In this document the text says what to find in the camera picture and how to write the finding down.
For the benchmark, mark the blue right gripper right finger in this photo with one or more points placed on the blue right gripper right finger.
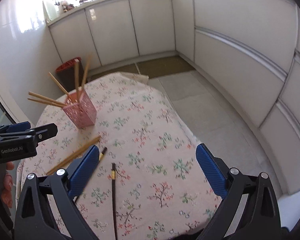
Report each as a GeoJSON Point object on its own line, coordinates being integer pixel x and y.
{"type": "Point", "coordinates": [212, 171]}

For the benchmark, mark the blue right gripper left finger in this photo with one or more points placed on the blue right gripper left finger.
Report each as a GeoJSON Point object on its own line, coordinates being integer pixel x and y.
{"type": "Point", "coordinates": [83, 172]}

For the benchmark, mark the black chopstick gold band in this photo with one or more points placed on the black chopstick gold band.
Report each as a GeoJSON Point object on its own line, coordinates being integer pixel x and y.
{"type": "Point", "coordinates": [113, 178]}

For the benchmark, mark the left hand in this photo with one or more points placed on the left hand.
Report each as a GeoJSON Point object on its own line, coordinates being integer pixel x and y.
{"type": "Point", "coordinates": [7, 184]}

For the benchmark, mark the pink perforated utensil holder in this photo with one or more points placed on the pink perforated utensil holder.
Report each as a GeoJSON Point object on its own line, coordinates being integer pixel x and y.
{"type": "Point", "coordinates": [80, 111]}

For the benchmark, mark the floral tablecloth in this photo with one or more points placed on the floral tablecloth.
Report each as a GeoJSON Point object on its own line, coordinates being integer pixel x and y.
{"type": "Point", "coordinates": [161, 191]}

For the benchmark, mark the dark brown trash bin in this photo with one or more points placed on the dark brown trash bin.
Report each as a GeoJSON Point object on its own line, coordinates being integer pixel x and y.
{"type": "Point", "coordinates": [66, 75]}

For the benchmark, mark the right olive floor mat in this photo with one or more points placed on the right olive floor mat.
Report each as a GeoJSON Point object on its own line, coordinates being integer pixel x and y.
{"type": "Point", "coordinates": [164, 66]}

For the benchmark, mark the olive floor mat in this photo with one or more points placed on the olive floor mat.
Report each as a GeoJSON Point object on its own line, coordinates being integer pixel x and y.
{"type": "Point", "coordinates": [164, 66]}
{"type": "Point", "coordinates": [132, 68]}

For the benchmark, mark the left olive floor mat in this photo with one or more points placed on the left olive floor mat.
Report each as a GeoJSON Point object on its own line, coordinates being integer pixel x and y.
{"type": "Point", "coordinates": [132, 68]}

